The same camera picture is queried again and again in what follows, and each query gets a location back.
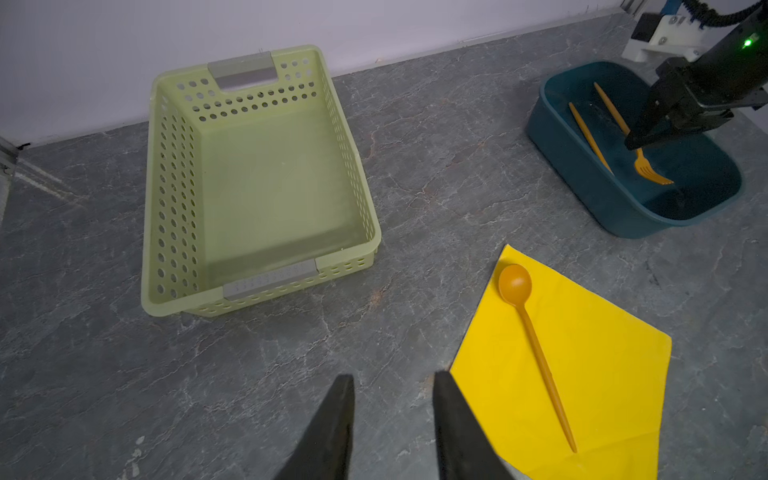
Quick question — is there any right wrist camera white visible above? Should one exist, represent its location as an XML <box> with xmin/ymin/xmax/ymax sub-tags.
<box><xmin>621</xmin><ymin>1</ymin><xmax>712</xmax><ymax>63</ymax></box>

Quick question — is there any orange plastic knife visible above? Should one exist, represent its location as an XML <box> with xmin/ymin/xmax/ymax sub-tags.
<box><xmin>568</xmin><ymin>102</ymin><xmax>613</xmax><ymax>173</ymax></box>

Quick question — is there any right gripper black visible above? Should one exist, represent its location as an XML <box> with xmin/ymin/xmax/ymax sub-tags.
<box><xmin>624</xmin><ymin>17</ymin><xmax>767</xmax><ymax>150</ymax></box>

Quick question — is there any orange plastic fork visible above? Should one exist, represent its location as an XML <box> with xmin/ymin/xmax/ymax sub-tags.
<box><xmin>593</xmin><ymin>82</ymin><xmax>673</xmax><ymax>185</ymax></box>

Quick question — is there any green perforated plastic basket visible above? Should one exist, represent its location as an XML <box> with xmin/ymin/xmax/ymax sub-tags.
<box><xmin>141</xmin><ymin>45</ymin><xmax>381</xmax><ymax>317</ymax></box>

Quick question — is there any yellow paper napkin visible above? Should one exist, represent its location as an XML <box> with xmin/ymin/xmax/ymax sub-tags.
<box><xmin>451</xmin><ymin>247</ymin><xmax>672</xmax><ymax>479</ymax></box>

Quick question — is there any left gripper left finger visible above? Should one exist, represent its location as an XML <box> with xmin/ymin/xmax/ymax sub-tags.
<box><xmin>275</xmin><ymin>374</ymin><xmax>355</xmax><ymax>479</ymax></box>

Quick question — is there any orange plastic spoon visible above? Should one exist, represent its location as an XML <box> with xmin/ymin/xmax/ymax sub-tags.
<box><xmin>497</xmin><ymin>264</ymin><xmax>578</xmax><ymax>453</ymax></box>

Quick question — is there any dark teal plastic bin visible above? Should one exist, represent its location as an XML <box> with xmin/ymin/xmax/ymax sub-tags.
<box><xmin>526</xmin><ymin>60</ymin><xmax>745</xmax><ymax>240</ymax></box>

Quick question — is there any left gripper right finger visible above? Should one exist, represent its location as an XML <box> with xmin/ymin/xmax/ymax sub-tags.
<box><xmin>432</xmin><ymin>371</ymin><xmax>513</xmax><ymax>480</ymax></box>

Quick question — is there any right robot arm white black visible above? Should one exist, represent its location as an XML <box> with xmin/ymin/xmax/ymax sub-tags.
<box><xmin>623</xmin><ymin>1</ymin><xmax>767</xmax><ymax>150</ymax></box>

